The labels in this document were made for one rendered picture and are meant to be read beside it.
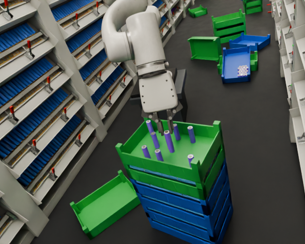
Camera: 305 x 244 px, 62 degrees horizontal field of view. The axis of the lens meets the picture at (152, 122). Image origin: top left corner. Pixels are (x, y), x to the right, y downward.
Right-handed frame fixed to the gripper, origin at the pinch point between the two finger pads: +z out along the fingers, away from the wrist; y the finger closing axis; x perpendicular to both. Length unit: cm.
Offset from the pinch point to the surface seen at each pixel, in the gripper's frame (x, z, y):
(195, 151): -10.7, 12.2, -6.7
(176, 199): -8.9, 27.0, 3.0
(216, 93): -121, 5, -28
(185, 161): -7.4, 13.7, -3.0
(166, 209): -15.4, 33.6, 8.4
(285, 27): -107, -28, -76
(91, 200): -46, 39, 52
